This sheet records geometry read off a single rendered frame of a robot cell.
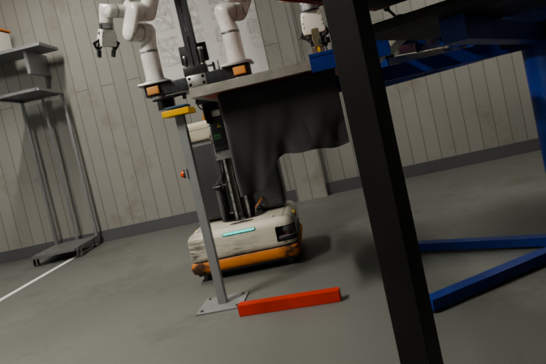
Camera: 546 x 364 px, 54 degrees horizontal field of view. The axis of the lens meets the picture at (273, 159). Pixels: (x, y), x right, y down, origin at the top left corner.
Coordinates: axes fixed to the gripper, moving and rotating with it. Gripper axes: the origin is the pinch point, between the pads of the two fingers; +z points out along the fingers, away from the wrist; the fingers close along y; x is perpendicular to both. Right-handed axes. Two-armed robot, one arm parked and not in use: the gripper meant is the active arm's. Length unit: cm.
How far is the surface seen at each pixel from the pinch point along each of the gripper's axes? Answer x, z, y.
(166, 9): -300, -110, 139
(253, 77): 29.2, 9.8, 26.5
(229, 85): 29.2, 10.7, 36.5
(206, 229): -10, 70, 69
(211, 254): -10, 82, 70
